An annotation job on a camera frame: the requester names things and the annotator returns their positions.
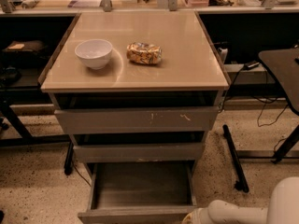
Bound grey bottom drawer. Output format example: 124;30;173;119
78;161;197;224

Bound grey drawer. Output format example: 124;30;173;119
55;91;218;134
78;161;197;224
74;131;206;162

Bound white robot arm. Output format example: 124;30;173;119
181;176;299;224

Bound grey middle drawer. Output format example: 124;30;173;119
74;131;206;162

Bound grey top drawer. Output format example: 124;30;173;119
55;91;218;134

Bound grey drawer cabinet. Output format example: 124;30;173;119
41;11;230;168

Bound black power adapter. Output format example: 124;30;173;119
243;61;259;70

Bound gold foil snack bag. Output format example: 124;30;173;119
126;42;162;64

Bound black side table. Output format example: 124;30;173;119
259;49;299;163

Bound white bowl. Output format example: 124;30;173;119
75;39;113;70

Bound black left desk frame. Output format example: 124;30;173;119
0;90;73;175

